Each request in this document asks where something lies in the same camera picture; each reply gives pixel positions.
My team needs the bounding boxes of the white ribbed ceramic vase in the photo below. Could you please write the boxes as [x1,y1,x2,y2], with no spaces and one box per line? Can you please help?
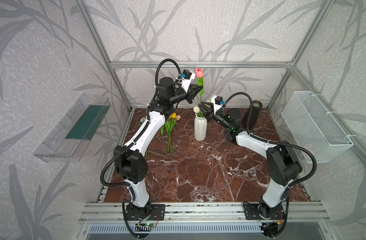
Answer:
[194,116,207,141]

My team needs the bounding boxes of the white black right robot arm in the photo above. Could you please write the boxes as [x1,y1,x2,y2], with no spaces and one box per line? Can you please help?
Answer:
[199,101,302,220]

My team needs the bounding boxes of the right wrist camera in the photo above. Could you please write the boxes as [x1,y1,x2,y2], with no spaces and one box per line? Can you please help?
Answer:
[211,95,225,115]

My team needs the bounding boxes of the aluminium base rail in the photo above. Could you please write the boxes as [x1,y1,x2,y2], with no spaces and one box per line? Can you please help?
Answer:
[78,202,331,224]

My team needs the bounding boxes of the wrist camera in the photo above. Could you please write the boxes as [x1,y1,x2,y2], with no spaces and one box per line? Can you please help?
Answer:
[211,95,225,115]
[177,70,196,93]

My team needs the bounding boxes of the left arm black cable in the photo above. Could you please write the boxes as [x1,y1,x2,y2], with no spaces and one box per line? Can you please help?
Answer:
[99,58,182,188]

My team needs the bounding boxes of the black cylindrical vase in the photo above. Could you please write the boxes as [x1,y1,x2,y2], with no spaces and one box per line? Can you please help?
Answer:
[241,101,263,130]

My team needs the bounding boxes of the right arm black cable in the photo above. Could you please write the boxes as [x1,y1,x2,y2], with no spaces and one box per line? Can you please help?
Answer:
[223,91,317,188]

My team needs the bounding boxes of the clear plastic wall tray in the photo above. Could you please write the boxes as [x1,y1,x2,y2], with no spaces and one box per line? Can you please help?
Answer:
[34,94,111,163]

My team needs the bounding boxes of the white wire mesh basket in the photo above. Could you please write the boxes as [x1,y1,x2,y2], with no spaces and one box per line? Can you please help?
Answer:
[282,91,354,163]

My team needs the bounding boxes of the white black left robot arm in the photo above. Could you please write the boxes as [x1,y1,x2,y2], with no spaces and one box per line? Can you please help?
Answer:
[115,74,202,211]

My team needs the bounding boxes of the white cream tulip flower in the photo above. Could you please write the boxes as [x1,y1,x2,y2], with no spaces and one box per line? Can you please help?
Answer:
[193,106,204,118]

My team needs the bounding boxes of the bundled tulip bouquet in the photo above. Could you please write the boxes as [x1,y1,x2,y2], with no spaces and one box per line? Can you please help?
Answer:
[160,113,181,156]

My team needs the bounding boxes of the aluminium frame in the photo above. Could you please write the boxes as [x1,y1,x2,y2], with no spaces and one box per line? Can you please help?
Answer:
[74,0,366,175]

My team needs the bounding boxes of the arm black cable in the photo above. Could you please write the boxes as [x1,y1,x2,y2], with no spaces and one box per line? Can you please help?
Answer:
[223,91,317,188]
[99,58,182,188]

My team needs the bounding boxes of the pink tulip flower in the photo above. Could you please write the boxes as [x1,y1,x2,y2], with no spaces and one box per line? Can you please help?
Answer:
[195,68,204,102]

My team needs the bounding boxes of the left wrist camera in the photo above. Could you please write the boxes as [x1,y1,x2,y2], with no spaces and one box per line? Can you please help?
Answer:
[177,70,196,93]

